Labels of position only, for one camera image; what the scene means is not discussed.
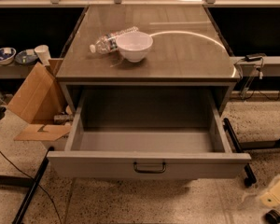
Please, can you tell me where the black top drawer handle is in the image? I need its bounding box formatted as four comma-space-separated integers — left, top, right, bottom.
133, 162, 166, 174

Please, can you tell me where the white paper cup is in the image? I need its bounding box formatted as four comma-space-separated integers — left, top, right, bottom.
35, 45, 50, 65

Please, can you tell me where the black frame leg left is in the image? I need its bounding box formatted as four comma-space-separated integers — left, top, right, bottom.
12, 154, 49, 224

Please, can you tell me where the black power adapter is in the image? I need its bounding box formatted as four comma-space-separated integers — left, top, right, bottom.
245, 53, 266, 62

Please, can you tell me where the grey shelf left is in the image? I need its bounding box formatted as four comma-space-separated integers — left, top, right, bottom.
0, 63, 33, 79

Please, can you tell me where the clear plastic water bottle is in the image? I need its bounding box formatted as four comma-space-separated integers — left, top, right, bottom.
90, 26, 139, 54

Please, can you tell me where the black frame leg right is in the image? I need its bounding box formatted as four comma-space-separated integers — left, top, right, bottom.
223, 118, 257, 188

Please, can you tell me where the blue patterned bowl right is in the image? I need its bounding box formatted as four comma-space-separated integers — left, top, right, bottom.
15, 49, 38, 65

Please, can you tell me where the blue patterned bowl left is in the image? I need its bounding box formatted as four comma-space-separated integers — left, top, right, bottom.
0, 48, 16, 65

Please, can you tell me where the black floor cable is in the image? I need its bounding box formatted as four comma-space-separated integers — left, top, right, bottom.
0, 140, 63, 224

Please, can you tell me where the brown cardboard box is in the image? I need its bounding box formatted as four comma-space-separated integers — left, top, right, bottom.
7, 63, 71, 141

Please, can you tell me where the blue patterned bowl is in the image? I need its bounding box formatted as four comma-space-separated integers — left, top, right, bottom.
15, 49, 38, 65
0, 48, 16, 65

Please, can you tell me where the black frame leg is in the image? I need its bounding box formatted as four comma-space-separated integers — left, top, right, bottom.
12, 154, 49, 224
223, 118, 257, 188

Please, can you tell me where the grey top drawer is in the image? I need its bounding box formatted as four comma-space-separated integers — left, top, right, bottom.
48, 87, 250, 179

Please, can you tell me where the black caster wheel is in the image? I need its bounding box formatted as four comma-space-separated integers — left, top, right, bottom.
265, 210, 280, 224

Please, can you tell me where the grey drawer cabinet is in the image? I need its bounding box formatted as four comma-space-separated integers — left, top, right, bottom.
57, 3, 239, 111

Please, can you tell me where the grey shelf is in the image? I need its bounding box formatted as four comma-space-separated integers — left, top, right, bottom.
0, 63, 33, 79
231, 56, 280, 77

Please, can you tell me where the white bowl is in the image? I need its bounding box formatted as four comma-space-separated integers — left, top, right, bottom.
116, 32, 153, 63

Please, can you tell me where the grey shelf right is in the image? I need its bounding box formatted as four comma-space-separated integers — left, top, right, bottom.
231, 56, 280, 77

